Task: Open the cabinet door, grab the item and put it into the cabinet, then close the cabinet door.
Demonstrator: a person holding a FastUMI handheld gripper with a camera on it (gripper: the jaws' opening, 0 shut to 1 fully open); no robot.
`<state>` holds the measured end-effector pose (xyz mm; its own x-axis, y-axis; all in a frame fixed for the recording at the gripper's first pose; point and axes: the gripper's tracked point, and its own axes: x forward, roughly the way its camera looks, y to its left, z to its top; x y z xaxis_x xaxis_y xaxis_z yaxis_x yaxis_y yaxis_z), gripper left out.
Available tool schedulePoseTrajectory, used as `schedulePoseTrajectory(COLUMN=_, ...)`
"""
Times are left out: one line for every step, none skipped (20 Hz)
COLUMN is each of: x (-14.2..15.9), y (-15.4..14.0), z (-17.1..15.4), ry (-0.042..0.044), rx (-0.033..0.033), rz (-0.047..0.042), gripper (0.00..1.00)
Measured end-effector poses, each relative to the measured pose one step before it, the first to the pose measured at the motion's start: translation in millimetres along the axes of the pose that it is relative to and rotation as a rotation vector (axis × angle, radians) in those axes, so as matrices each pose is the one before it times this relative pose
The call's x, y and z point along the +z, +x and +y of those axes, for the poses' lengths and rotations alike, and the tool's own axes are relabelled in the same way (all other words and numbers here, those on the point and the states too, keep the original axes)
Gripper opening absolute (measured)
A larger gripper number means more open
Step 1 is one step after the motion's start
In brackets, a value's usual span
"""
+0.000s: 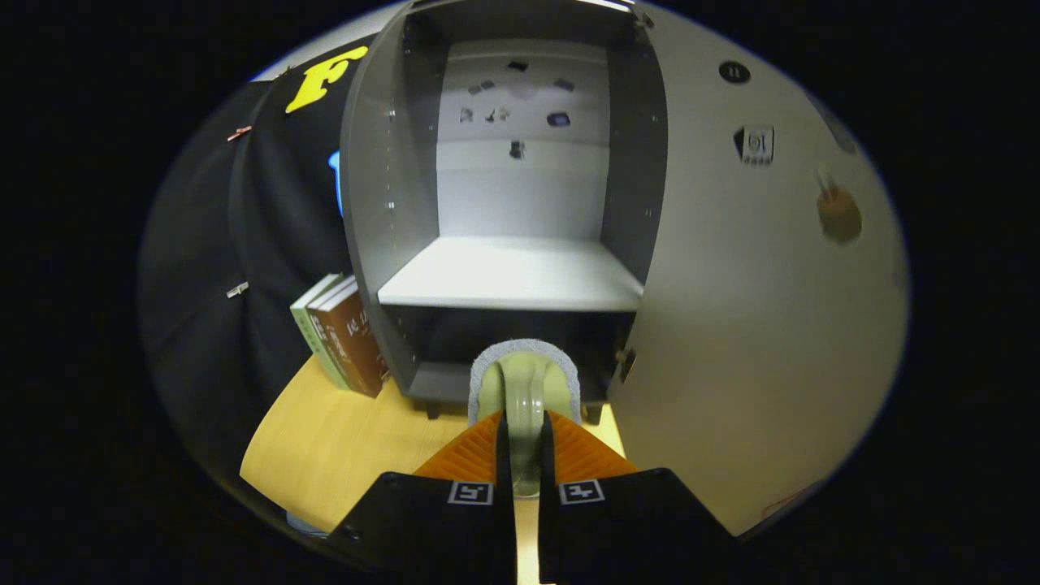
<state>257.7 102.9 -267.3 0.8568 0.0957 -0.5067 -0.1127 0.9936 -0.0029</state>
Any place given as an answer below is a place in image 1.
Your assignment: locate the pale green mug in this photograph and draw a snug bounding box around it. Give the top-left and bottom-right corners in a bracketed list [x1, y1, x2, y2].
[469, 339, 582, 498]

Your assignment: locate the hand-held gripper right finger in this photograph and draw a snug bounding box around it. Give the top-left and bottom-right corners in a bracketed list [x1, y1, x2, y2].
[540, 410, 736, 585]

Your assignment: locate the white cabinet shelf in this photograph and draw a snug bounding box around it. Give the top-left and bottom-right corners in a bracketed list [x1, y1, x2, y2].
[378, 237, 644, 312]

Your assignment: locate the black backdrop cloth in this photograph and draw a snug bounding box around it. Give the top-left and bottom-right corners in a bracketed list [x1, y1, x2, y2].
[138, 45, 375, 488]

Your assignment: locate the brown book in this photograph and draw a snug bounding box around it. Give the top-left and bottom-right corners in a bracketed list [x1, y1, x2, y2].
[315, 288, 391, 399]

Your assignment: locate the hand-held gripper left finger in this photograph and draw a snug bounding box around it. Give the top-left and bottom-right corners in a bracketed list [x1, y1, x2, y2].
[329, 410, 514, 585]

